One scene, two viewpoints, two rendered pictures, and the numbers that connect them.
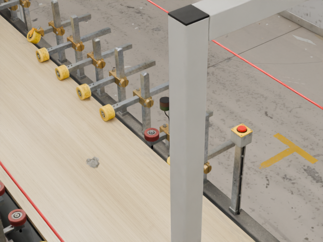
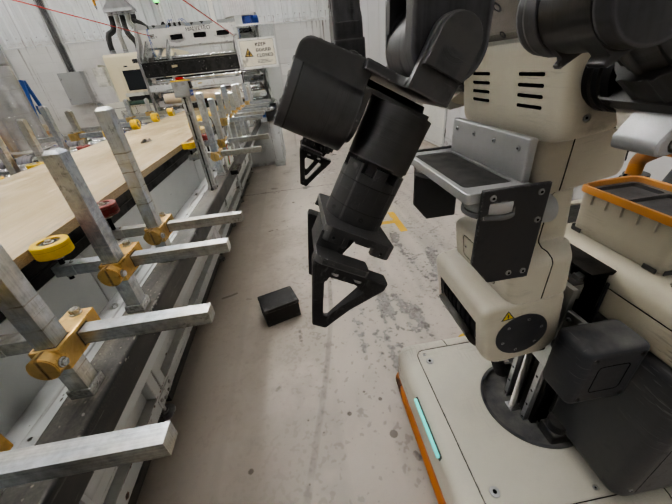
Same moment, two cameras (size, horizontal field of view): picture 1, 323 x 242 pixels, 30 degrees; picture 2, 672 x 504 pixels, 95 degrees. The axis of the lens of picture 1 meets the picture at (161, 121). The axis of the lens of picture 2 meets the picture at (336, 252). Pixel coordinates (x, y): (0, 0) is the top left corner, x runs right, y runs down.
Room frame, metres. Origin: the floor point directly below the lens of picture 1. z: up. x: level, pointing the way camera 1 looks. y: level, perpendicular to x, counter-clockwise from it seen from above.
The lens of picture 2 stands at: (0.99, -1.74, 1.21)
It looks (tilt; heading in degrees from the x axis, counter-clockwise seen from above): 31 degrees down; 31
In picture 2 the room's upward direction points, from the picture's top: 6 degrees counter-clockwise
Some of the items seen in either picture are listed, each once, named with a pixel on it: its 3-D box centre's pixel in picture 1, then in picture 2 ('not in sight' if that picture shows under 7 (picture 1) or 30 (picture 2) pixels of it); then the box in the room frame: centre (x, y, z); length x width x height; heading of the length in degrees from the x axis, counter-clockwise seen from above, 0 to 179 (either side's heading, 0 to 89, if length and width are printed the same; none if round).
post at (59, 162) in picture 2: not in sight; (108, 250); (1.28, -0.93, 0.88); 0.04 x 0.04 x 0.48; 36
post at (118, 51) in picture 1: (120, 82); (230, 119); (2.91, 0.23, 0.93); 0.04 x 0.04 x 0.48; 36
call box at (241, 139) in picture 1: (241, 136); (182, 89); (2.09, -0.36, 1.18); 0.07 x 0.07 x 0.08; 36
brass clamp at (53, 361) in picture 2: not in sight; (66, 341); (1.10, -1.07, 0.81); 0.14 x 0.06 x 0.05; 36
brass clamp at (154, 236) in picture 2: not in sight; (160, 229); (1.50, -0.78, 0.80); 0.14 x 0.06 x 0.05; 36
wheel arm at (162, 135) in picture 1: (180, 127); (236, 140); (2.58, -0.11, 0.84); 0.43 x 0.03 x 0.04; 126
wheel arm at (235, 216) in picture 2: not in sight; (177, 225); (1.55, -0.81, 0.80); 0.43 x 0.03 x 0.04; 126
